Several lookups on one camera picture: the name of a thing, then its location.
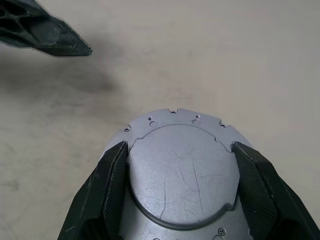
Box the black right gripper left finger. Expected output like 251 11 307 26
56 140 129 240

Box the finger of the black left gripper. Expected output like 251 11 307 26
0 0 93 58

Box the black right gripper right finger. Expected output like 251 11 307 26
231 140 320 240

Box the silver motor end cover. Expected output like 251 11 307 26
101 107 256 240

